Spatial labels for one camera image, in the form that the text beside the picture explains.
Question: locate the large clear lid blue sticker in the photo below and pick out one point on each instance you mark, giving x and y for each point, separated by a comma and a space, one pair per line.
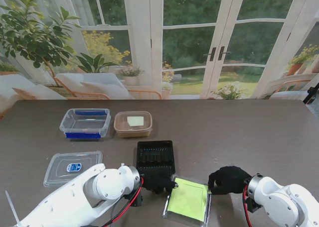
64, 167

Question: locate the black plastic container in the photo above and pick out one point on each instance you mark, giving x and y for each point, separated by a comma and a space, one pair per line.
154, 154

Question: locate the clear container with blue clips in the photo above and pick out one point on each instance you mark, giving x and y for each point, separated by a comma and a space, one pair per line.
84, 122

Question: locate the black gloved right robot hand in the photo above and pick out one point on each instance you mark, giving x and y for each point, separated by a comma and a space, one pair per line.
229, 179

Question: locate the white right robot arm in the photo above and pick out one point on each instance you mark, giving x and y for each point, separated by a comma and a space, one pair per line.
279, 202

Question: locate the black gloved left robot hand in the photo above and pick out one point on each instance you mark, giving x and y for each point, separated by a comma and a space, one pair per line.
157, 181

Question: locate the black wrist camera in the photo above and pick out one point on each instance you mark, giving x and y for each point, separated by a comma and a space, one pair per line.
135, 199
253, 205

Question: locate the black tripod stand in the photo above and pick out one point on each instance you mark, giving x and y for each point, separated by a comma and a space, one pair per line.
311, 93

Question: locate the brown translucent container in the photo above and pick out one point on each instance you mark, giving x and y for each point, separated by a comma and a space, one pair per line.
133, 134

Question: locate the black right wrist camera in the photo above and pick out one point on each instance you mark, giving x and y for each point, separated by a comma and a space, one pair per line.
253, 205

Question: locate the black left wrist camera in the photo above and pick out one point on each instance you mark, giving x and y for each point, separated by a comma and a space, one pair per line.
135, 199

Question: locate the clear lid with green sheet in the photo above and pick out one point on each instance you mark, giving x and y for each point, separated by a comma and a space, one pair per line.
189, 202

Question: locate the small clear lid white label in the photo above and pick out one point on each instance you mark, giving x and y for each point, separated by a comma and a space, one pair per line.
135, 121

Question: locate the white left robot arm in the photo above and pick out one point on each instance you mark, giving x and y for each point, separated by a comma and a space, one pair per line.
87, 197

